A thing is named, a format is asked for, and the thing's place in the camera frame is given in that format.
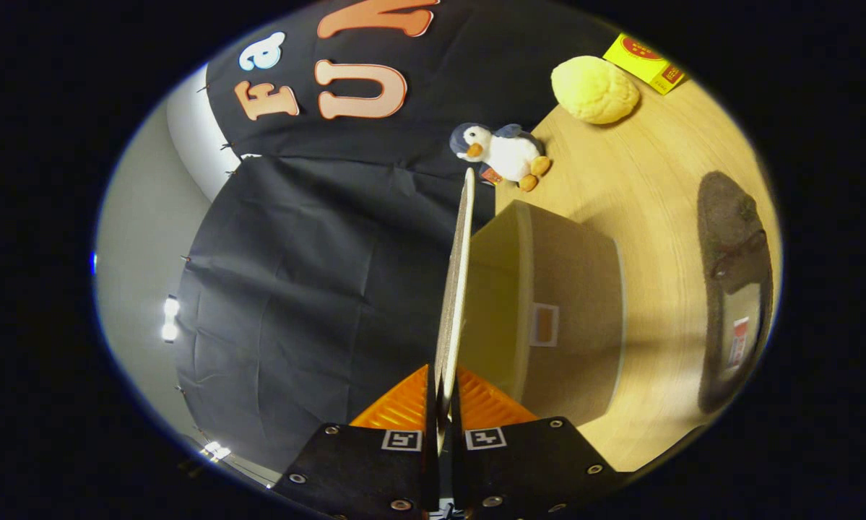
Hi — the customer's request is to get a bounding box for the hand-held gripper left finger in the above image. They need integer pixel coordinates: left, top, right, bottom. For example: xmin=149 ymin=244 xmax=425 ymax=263
xmin=270 ymin=363 xmax=441 ymax=520

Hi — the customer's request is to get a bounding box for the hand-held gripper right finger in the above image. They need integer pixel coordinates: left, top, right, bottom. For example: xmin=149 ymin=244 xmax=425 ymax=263
xmin=447 ymin=365 xmax=625 ymax=520

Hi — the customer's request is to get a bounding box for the beige fabric storage box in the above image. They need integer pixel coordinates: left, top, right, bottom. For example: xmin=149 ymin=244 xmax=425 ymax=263
xmin=433 ymin=168 xmax=626 ymax=434

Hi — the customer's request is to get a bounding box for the brown fuzzy shoe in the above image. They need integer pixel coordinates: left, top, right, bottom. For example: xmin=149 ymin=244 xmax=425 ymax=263
xmin=695 ymin=170 xmax=774 ymax=415

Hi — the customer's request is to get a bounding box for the penguin plush toy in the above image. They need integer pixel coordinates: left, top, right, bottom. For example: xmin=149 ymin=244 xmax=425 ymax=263
xmin=449 ymin=121 xmax=553 ymax=193

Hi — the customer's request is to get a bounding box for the yellow bread plush toy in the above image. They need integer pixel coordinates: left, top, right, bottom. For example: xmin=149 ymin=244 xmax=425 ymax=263
xmin=550 ymin=56 xmax=641 ymax=125

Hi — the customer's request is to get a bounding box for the yellow book with red circle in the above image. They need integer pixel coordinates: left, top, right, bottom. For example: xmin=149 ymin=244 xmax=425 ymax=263
xmin=602 ymin=32 xmax=688 ymax=96

